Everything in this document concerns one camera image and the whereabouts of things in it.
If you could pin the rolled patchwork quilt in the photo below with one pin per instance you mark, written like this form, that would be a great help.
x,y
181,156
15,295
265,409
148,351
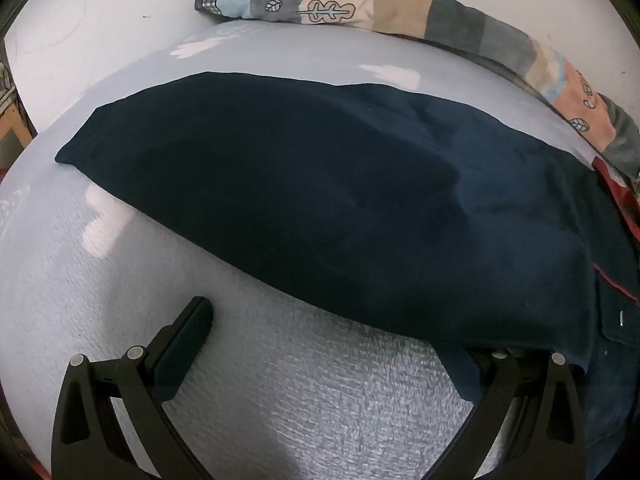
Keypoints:
x,y
400,5

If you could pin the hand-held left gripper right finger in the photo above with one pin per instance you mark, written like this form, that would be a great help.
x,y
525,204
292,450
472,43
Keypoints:
x,y
465,375

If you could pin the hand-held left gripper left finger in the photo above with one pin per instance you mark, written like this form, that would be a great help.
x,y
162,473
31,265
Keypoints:
x,y
180,355

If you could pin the light blue bed sheet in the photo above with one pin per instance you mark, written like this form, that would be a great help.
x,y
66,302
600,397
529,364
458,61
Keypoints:
x,y
275,410

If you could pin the navy blue jacket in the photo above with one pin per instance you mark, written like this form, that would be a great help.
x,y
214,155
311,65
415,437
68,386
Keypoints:
x,y
325,185

